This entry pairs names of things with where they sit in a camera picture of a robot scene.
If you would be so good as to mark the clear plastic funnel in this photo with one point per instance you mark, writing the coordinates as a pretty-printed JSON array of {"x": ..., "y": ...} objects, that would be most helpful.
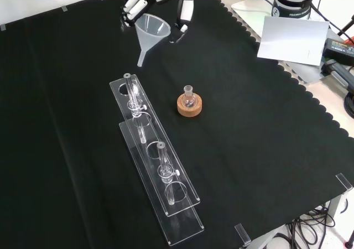
[{"x": 152, "y": 27}]

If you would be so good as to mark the glass round-bottom flask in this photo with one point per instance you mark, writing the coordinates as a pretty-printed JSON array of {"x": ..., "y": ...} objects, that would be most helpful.
[{"x": 189, "y": 99}]

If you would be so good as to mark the clear acrylic funnel stand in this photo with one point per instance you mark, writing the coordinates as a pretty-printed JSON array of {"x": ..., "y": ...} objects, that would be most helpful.
[{"x": 155, "y": 160}]

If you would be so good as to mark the grey tape piece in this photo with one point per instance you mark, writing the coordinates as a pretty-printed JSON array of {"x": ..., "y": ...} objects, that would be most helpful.
[
  {"x": 64, "y": 8},
  {"x": 2, "y": 27}
]

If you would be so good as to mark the pale board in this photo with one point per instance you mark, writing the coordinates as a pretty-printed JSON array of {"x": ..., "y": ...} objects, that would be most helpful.
[{"x": 293, "y": 40}]

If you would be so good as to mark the black cloth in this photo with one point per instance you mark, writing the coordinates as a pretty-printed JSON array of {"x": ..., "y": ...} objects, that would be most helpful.
[{"x": 249, "y": 121}]

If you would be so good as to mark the black power adapter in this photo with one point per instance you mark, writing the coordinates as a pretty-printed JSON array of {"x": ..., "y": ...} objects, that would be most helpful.
[{"x": 338, "y": 48}]

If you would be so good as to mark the black tripod leg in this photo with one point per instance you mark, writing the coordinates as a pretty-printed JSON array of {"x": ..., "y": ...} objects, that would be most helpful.
[{"x": 345, "y": 27}]

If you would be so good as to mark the grey black connector box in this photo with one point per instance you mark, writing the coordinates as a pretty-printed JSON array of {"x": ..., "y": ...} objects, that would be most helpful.
[{"x": 338, "y": 72}]

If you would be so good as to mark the clear acrylic clip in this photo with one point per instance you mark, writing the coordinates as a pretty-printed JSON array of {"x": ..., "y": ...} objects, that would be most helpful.
[
  {"x": 344, "y": 181},
  {"x": 242, "y": 233}
]

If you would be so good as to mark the grey table leg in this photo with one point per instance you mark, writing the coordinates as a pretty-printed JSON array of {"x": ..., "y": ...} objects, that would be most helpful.
[{"x": 335, "y": 207}]

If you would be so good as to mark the grey metal base plate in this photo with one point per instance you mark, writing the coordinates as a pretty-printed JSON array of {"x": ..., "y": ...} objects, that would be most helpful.
[{"x": 249, "y": 13}]

